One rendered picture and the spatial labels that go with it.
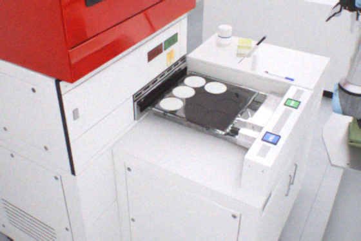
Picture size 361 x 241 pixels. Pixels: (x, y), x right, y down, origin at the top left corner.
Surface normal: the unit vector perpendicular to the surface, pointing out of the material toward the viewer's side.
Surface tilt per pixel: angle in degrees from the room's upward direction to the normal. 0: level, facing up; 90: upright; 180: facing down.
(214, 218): 90
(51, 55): 90
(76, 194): 90
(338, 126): 0
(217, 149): 0
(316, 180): 0
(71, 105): 90
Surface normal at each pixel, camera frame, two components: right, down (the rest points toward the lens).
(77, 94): 0.86, 0.26
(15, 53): -0.51, 0.44
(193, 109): 0.00, -0.86
